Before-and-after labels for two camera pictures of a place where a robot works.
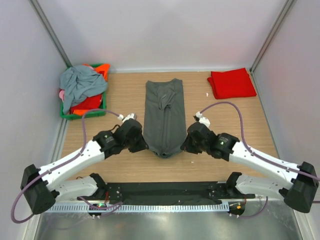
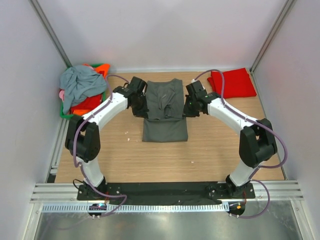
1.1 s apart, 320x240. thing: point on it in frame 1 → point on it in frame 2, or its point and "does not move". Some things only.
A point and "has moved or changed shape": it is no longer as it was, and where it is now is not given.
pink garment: x=61 y=94 does not move
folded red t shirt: x=235 y=83 does not move
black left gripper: x=142 y=145 → x=142 y=113
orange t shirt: x=104 y=67 does not move
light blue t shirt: x=77 y=82 does not move
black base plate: x=173 y=192 does not move
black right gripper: x=187 y=146 → x=187 y=112
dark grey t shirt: x=164 y=133 has moved or changed shape
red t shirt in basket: x=88 y=103 does not move
